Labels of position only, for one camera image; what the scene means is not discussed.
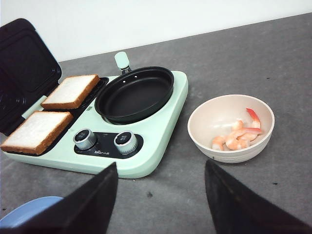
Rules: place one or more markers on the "left silver control knob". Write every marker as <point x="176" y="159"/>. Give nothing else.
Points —
<point x="85" y="139"/>

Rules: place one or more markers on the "small pink shrimp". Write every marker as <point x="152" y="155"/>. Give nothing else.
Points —
<point x="218" y="143"/>

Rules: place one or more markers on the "right silver control knob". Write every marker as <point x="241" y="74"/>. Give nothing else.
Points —
<point x="126" y="142"/>

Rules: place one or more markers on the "beige ribbed bowl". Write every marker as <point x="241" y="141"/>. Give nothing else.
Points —
<point x="231" y="128"/>

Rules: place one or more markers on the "pink shrimp with red tail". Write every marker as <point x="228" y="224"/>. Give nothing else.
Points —
<point x="255" y="124"/>

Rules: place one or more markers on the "silver control knob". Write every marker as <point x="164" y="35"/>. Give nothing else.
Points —
<point x="85" y="139"/>
<point x="126" y="142"/>

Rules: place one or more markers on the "mint green breakfast maker base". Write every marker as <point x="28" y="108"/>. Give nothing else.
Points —
<point x="155" y="131"/>

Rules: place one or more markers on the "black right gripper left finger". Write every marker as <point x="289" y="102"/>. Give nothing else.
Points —
<point x="87" y="210"/>

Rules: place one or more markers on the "blue plate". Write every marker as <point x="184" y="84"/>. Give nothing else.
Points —
<point x="28" y="210"/>

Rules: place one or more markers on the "pink curled shrimp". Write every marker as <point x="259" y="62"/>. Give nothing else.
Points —
<point x="231" y="140"/>

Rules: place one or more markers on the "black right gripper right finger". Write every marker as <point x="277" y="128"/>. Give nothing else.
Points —
<point x="236" y="209"/>

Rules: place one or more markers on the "black frying pan green handle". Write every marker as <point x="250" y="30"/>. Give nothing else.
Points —
<point x="136" y="94"/>

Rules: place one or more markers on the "white bread slice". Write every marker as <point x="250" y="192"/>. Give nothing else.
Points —
<point x="71" y="92"/>
<point x="37" y="132"/>

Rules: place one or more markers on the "mint green sandwich maker lid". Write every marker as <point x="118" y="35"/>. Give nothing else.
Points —
<point x="28" y="71"/>

